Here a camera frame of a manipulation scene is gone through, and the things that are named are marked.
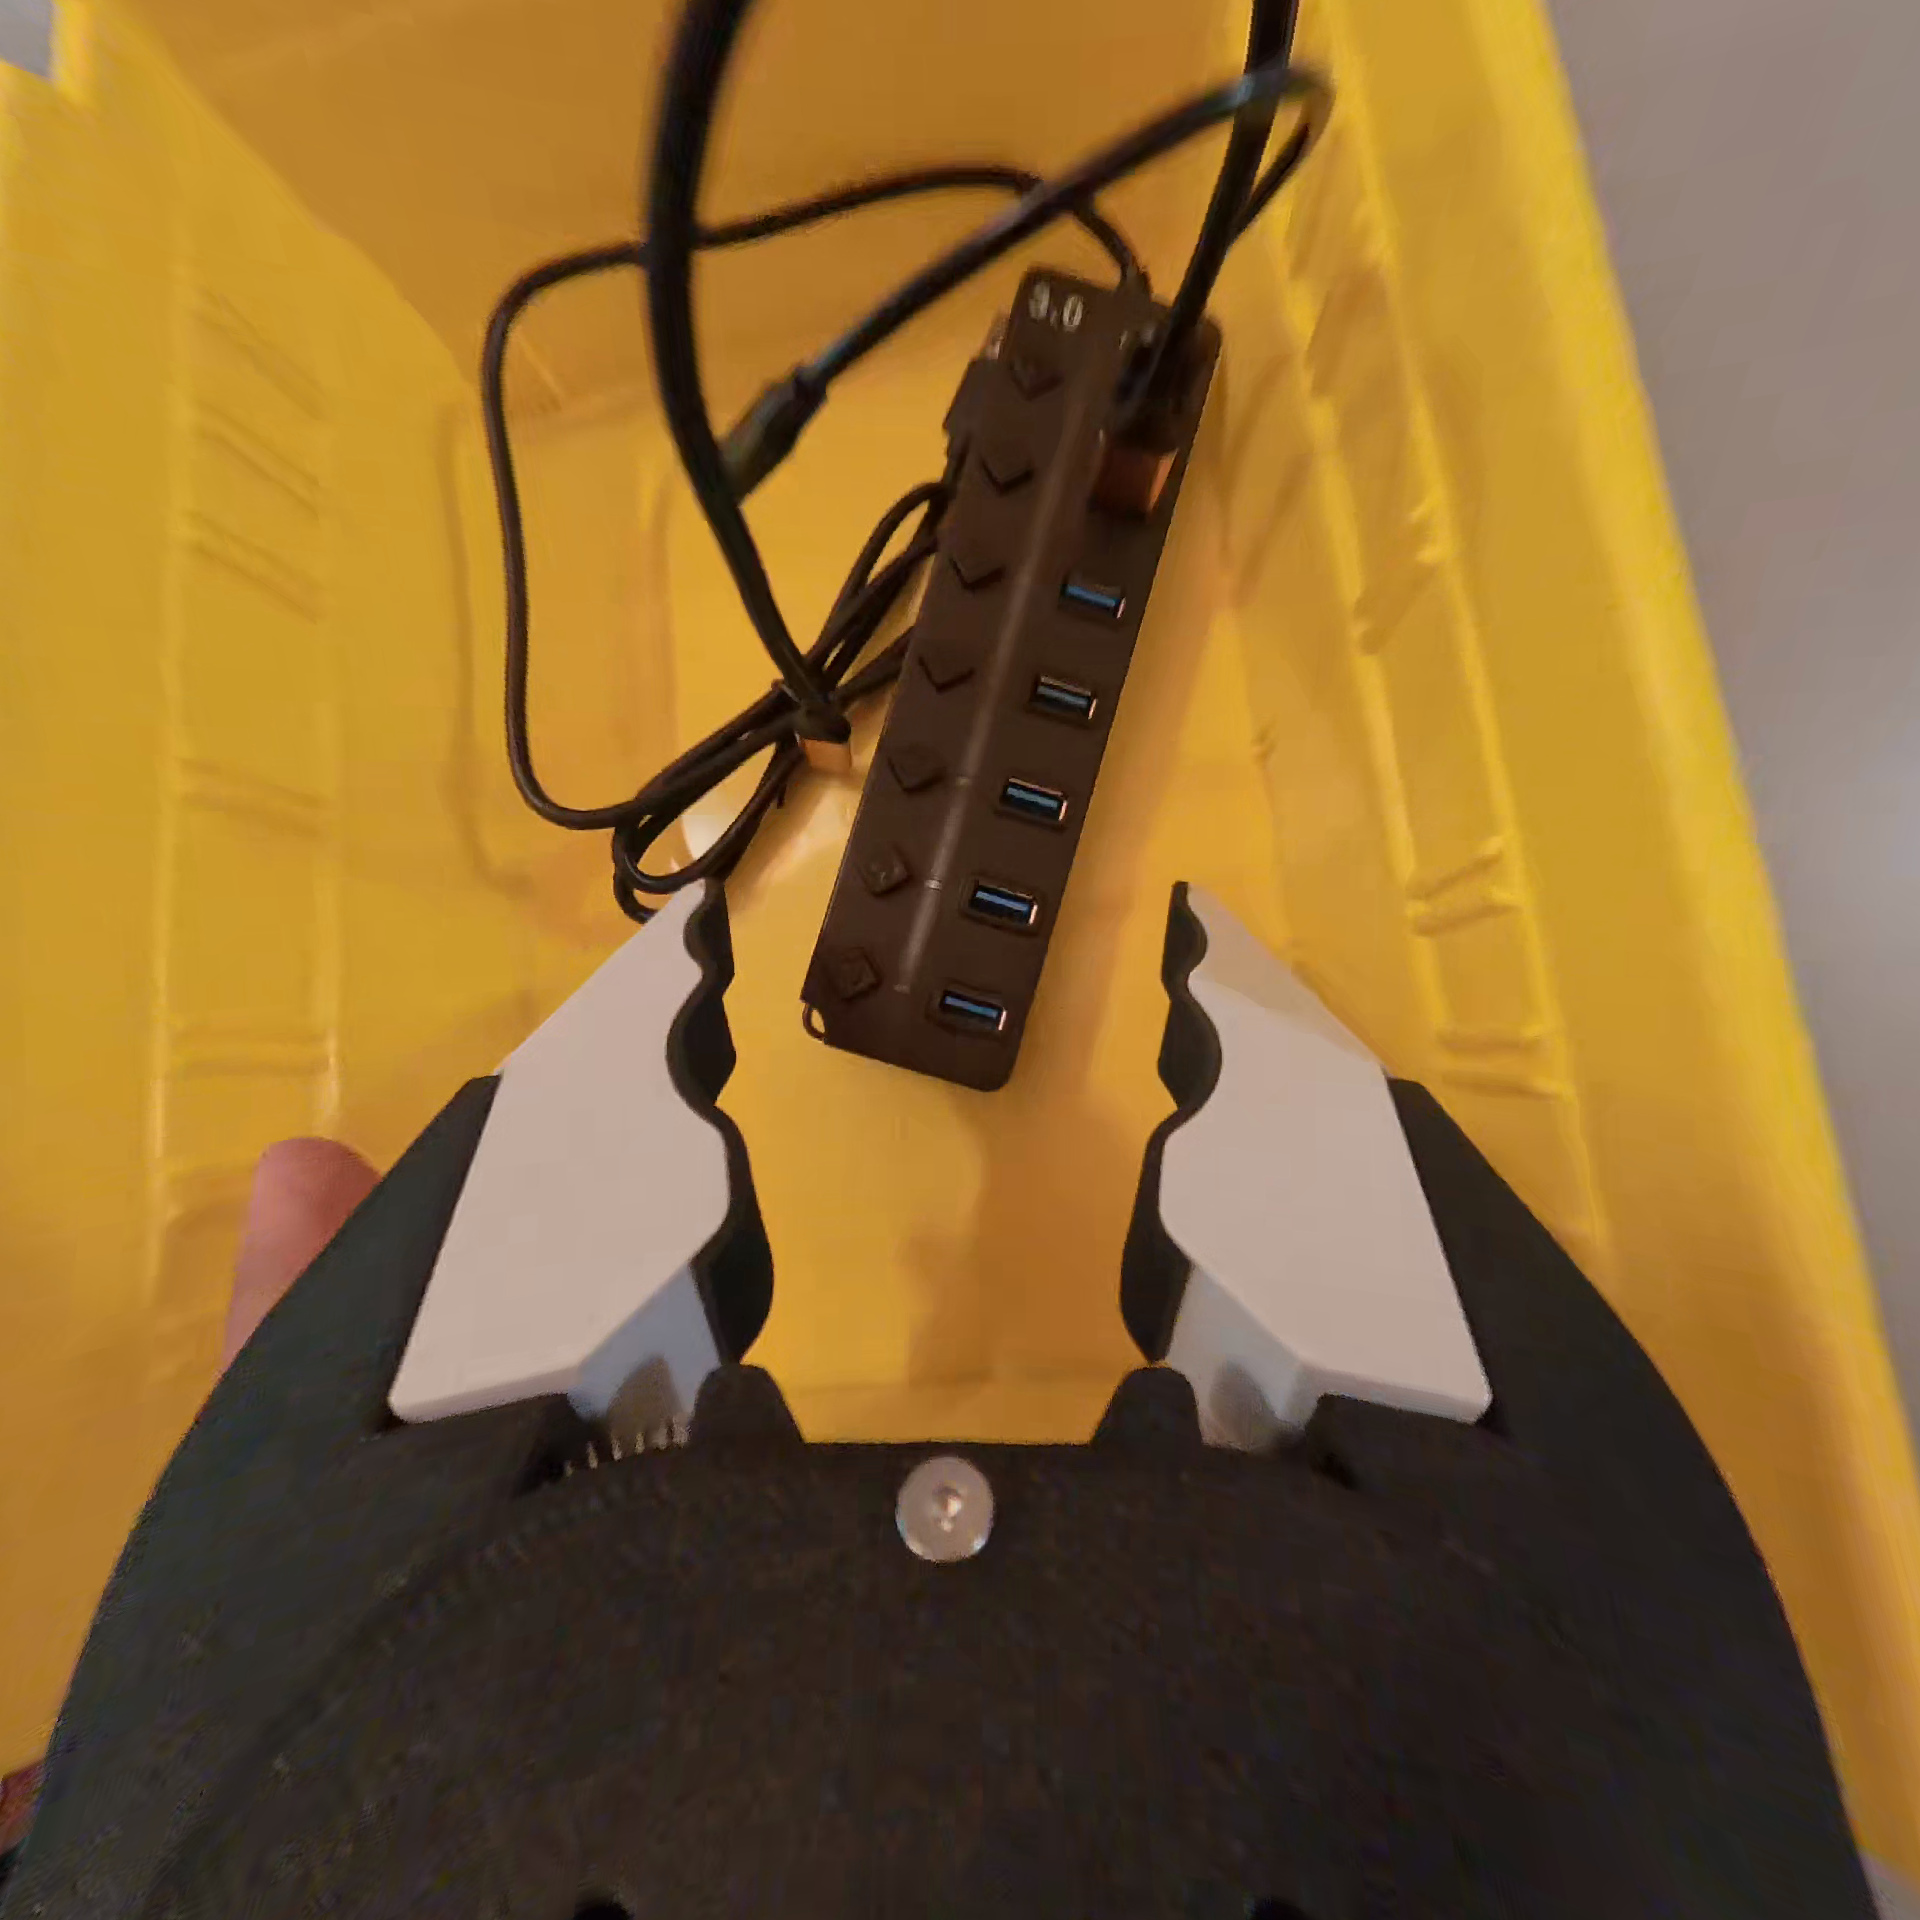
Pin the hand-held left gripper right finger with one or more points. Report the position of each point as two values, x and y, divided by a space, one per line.
1306 1215

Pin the black USB hub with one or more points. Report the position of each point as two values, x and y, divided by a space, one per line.
991 780

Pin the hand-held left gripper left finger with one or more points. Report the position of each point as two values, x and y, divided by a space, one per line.
585 1200

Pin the person's left hand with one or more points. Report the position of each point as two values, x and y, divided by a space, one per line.
293 1215

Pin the yellow plastic bin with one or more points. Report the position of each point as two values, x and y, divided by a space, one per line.
376 599

